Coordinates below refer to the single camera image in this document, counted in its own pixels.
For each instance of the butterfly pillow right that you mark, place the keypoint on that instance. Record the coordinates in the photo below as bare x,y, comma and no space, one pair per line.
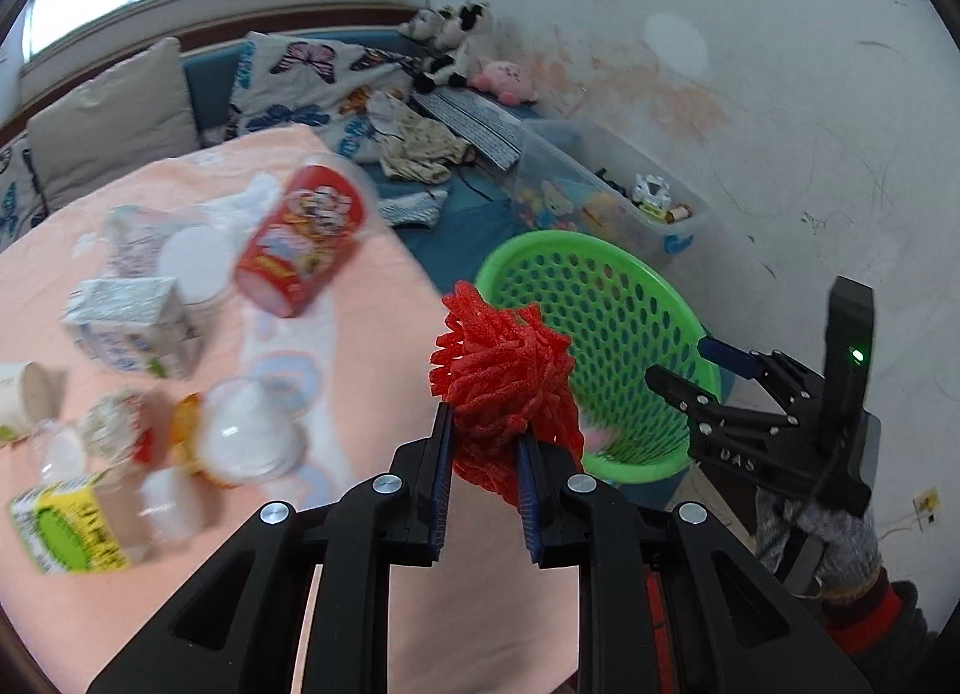
324,85

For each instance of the clear plastic dome lid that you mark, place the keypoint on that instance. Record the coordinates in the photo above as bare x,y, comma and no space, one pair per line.
245,435

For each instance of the white paper cup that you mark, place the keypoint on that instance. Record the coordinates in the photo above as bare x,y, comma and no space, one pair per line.
30,393

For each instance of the beige crumpled garment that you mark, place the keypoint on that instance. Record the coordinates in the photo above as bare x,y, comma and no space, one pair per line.
413,148

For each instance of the green plastic basket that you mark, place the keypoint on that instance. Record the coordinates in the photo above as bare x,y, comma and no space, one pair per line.
622,317

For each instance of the butterfly pillow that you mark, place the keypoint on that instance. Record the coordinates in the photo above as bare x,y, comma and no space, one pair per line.
324,85
23,205

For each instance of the pink plush toy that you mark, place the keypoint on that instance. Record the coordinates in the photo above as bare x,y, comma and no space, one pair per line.
507,82

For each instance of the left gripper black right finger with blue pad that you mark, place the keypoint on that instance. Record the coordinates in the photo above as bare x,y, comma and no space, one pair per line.
668,601

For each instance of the red instant noodle cup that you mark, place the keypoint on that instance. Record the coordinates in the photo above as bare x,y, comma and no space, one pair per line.
326,210

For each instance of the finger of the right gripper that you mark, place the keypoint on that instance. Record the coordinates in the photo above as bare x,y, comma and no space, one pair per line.
784,378
701,408

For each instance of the cow plush toy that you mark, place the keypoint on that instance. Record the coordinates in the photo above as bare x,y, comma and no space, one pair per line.
459,42

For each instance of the yellow green juice carton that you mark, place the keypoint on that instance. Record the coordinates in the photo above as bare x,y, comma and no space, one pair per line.
85,525

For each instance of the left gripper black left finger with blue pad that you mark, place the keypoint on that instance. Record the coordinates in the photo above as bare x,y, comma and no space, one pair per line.
298,600

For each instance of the orange peel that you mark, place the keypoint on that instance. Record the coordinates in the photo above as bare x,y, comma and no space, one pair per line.
183,432

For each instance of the clear plastic toy bin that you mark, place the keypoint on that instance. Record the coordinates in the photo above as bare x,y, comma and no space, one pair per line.
578,176

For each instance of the clear plastic bag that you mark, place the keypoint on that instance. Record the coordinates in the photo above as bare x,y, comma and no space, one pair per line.
197,246

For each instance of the blue sofa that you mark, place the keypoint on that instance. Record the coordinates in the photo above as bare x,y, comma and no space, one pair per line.
476,218

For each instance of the grey striped cloth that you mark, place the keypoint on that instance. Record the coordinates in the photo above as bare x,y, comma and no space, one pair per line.
487,126

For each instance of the grey knit gloved hand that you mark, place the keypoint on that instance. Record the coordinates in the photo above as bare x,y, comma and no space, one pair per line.
851,561

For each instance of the small clear plastic cup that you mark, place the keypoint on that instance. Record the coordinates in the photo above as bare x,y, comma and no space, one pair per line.
171,504

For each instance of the butterfly pillow left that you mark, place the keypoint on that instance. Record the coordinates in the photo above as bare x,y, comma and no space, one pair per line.
23,205

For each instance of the white blue milk carton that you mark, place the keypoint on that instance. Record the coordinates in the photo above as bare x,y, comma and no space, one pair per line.
134,325

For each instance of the beige cushion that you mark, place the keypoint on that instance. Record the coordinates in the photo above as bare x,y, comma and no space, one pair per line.
134,113

